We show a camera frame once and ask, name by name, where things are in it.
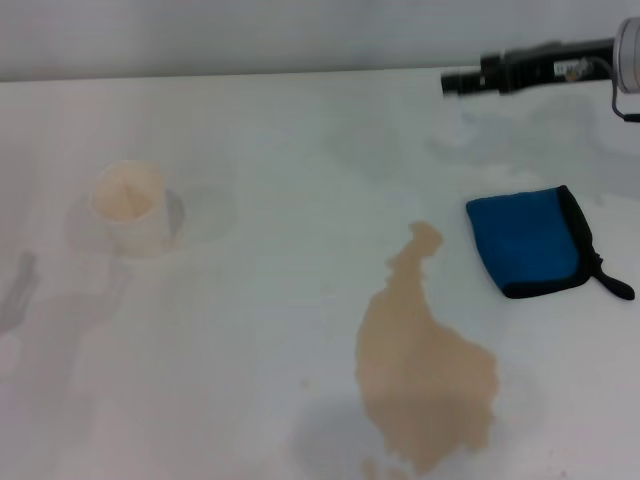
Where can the white paper cup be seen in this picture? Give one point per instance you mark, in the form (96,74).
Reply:
(135,225)

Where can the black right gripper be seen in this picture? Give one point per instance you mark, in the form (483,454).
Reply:
(535,67)

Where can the blue rag with black trim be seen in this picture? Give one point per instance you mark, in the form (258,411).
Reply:
(520,240)

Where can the brown liquid spill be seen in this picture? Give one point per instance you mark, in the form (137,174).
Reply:
(420,370)

